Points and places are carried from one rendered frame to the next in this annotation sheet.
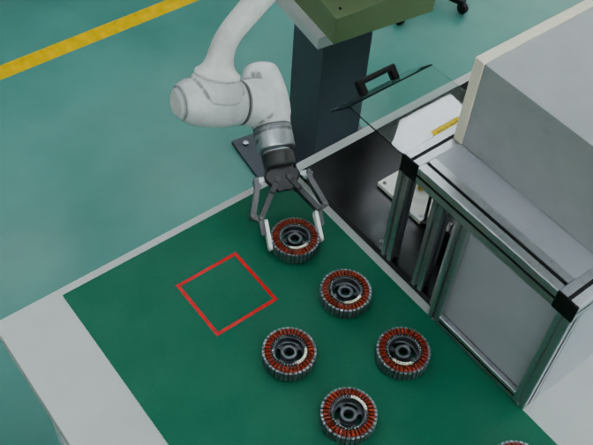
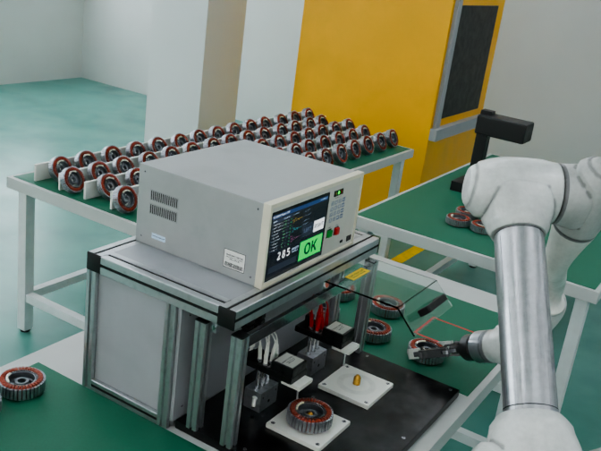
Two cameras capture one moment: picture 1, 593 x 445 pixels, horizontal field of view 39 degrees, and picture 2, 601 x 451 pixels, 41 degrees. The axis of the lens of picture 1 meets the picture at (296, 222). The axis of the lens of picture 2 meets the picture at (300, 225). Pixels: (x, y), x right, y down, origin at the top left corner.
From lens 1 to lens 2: 3.30 m
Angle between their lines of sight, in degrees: 108
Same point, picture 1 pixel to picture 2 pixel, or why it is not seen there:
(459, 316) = not seen: hidden behind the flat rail
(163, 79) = not seen: outside the picture
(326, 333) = not seen: hidden behind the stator
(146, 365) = (457, 305)
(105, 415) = (457, 291)
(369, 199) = (392, 377)
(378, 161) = (403, 404)
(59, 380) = (492, 299)
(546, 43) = (322, 177)
